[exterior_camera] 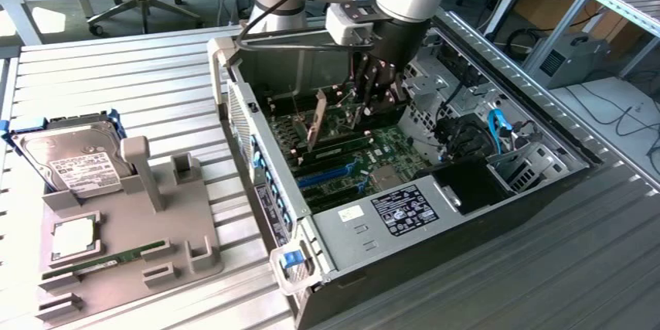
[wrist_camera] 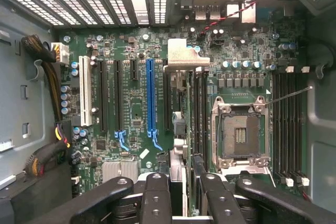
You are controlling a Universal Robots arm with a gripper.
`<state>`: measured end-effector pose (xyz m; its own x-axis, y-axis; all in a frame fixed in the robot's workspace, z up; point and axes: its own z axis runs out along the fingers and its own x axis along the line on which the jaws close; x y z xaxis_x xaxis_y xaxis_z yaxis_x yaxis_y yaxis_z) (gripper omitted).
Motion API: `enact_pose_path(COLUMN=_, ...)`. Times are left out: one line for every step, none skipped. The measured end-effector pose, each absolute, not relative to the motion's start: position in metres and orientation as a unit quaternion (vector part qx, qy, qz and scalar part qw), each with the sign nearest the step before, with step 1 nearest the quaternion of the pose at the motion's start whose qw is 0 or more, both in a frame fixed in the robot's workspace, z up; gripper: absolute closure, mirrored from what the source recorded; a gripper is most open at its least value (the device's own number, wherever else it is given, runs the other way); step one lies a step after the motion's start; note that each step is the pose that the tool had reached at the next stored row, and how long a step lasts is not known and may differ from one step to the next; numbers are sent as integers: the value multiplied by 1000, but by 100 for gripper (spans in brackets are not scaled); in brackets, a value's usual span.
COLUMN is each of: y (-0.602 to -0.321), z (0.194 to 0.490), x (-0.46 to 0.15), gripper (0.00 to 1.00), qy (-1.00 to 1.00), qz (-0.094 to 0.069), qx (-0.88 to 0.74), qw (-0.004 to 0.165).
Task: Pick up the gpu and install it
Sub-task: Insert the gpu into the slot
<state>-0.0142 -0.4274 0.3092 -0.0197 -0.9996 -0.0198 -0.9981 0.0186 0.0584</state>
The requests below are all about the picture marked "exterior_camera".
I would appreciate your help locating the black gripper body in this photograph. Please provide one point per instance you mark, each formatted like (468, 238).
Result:
(398, 44)

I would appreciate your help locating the graphics card with metal bracket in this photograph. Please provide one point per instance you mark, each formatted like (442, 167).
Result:
(316, 121)

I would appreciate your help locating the silver disk bay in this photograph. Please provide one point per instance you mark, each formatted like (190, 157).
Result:
(531, 169)
(428, 90)

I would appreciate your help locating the green motherboard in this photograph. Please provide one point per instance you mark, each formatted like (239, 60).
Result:
(398, 140)

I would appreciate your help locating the thin locking lever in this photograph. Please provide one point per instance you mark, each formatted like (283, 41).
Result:
(295, 100)

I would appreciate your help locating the black RAM stick with sticker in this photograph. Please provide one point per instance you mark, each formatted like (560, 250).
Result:
(335, 151)

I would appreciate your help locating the silver chipset heatsink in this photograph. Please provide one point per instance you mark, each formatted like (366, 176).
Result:
(387, 176)

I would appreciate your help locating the blue expansion slot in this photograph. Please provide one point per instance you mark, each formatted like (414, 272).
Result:
(322, 177)

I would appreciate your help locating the black fan shroud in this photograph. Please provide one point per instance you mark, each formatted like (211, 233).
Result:
(464, 187)

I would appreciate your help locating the grey control box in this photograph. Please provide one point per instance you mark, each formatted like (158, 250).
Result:
(572, 63)

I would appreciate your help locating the grey power supply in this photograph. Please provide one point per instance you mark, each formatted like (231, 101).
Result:
(356, 241)

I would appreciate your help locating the blue case latch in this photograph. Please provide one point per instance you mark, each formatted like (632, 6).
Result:
(290, 259)

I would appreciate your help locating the blue disk caddy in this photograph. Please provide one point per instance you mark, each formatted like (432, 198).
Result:
(116, 123)

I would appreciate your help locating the open grey PC case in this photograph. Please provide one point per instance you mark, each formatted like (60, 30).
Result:
(412, 287)

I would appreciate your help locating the grey parts rack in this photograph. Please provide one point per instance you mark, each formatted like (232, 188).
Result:
(128, 237)

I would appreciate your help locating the silver hard disk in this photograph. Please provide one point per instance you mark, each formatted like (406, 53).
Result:
(67, 152)

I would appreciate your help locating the green RAM stick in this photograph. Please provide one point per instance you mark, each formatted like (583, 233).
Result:
(114, 258)

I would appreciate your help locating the silver CPU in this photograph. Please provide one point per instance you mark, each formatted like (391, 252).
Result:
(75, 239)

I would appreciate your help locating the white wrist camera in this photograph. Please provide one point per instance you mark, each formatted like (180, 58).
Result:
(346, 28)

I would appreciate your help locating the aluminium frame table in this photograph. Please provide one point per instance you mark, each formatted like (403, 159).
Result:
(619, 1)

